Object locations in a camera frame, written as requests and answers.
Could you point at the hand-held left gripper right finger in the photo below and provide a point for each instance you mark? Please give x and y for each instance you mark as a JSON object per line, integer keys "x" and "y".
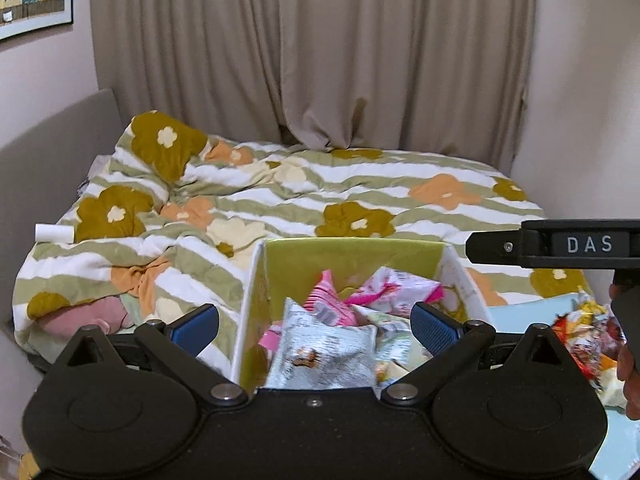
{"x": 434, "y": 330}

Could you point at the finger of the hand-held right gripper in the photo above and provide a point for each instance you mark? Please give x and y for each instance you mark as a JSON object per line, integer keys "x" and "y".
{"x": 492, "y": 247}

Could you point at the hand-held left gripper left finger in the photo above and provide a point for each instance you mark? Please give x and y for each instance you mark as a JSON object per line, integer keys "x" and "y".
{"x": 197, "y": 329}

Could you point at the pile of snack packets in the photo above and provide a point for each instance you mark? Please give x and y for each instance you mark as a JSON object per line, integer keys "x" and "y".
{"x": 390, "y": 285}

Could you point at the silver snack bag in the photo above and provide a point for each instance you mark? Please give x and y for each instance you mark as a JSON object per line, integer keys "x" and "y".
{"x": 320, "y": 347}

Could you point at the green cardboard box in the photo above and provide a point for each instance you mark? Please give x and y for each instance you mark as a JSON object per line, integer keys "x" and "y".
{"x": 310, "y": 257}

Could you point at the person's right hand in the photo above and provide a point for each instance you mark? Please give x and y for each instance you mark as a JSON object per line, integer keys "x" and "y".
{"x": 631, "y": 385}

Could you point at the blue daisy print tablecloth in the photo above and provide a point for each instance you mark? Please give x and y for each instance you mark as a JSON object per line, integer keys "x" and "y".
{"x": 530, "y": 310}

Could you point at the floral striped blanket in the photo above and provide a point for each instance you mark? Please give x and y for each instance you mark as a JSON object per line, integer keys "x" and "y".
{"x": 300, "y": 195}

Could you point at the small white roll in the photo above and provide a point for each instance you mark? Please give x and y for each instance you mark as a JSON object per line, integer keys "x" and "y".
{"x": 54, "y": 233}

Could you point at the grey upholstered headboard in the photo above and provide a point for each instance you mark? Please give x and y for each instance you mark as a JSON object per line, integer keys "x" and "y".
{"x": 45, "y": 170}

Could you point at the beige curtain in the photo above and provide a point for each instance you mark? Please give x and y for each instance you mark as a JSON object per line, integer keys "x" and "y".
{"x": 310, "y": 50}

